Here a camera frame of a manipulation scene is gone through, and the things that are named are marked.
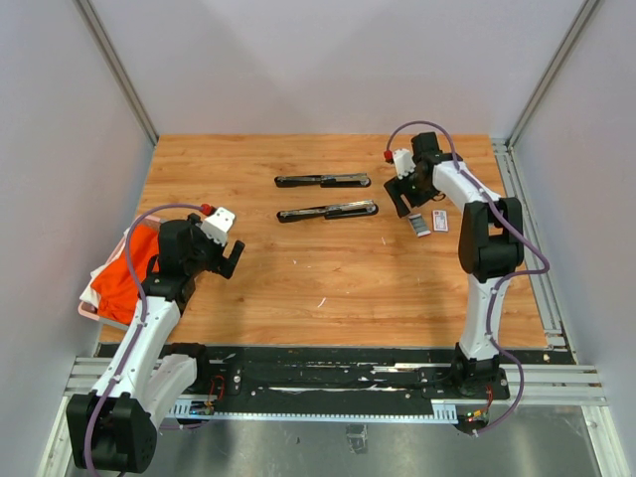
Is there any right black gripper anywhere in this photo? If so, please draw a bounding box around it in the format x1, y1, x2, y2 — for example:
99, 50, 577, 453
384, 166, 438, 218

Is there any black stapler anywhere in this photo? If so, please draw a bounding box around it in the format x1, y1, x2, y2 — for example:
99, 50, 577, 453
274, 173, 372, 188
276, 200, 379, 224

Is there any staple box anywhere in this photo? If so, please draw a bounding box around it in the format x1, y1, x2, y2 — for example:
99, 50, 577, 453
432, 210, 449, 233

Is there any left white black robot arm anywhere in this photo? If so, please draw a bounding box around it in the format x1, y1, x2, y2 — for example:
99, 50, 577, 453
66, 204, 244, 476

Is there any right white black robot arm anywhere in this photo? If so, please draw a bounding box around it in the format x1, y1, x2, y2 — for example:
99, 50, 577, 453
384, 132, 524, 398

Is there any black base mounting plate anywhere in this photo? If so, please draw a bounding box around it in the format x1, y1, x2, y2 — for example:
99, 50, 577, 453
208, 347, 511, 405

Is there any orange cloth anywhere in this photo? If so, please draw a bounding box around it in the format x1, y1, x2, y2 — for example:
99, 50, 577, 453
93, 224, 159, 325

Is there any white cloth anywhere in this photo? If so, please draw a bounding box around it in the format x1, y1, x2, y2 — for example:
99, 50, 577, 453
79, 266, 103, 309

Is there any pink plastic basket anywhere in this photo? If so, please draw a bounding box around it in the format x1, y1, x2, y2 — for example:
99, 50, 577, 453
79, 216, 161, 327

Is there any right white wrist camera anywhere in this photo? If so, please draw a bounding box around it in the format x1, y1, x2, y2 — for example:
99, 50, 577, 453
392, 148, 415, 180

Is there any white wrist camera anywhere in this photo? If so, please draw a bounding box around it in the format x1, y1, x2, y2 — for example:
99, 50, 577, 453
200, 207, 236, 246
392, 148, 415, 180

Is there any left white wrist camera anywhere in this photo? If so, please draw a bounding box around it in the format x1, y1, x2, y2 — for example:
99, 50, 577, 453
200, 207, 236, 246

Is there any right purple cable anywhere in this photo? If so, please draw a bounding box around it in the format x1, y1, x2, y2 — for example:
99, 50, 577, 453
385, 120, 552, 438

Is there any grey cable duct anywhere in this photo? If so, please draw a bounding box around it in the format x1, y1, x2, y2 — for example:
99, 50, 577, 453
168, 396, 458, 424

